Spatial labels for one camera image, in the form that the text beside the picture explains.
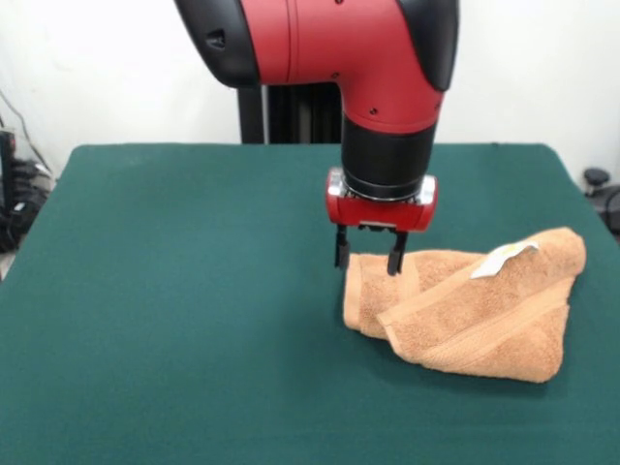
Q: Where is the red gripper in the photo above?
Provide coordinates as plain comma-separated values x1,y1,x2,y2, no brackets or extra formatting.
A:
325,167,441,278

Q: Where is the tan terry towel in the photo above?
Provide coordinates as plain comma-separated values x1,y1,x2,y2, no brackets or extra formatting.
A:
342,226,589,385

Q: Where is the dark green table cloth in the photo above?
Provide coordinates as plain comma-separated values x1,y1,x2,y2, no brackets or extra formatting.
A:
0,142,620,465

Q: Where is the black round caster foot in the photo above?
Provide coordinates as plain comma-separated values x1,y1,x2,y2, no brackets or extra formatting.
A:
582,167,620,243

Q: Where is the black box device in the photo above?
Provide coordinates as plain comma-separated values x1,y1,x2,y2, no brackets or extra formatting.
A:
0,129,18,252

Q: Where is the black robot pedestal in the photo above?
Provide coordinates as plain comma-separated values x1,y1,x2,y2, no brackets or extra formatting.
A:
235,82,346,145

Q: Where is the black cable bundle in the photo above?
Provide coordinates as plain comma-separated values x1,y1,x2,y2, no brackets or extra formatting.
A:
9,158,55,246

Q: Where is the grey wall cable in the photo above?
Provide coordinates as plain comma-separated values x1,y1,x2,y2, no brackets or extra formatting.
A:
0,89,54,176

